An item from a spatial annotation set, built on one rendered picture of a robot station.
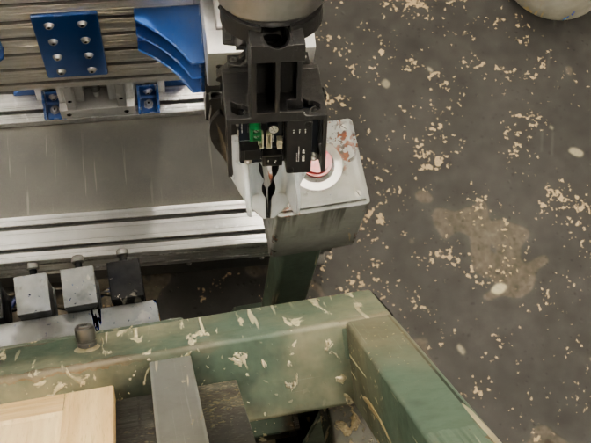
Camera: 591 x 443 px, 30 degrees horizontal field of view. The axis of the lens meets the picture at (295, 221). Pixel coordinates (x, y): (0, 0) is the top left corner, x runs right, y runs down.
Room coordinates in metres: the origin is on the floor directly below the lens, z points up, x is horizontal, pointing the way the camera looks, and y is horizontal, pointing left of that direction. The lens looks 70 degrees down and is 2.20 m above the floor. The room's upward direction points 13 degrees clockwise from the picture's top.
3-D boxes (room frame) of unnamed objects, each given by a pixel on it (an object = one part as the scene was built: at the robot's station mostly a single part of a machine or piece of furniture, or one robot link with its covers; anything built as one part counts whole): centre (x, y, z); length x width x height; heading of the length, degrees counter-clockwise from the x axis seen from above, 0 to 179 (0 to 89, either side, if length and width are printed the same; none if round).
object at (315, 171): (0.54, -0.01, 0.93); 0.04 x 0.04 x 0.02
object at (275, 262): (0.54, -0.01, 0.38); 0.06 x 0.06 x 0.75; 23
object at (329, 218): (0.54, -0.01, 0.84); 0.12 x 0.12 x 0.18; 23
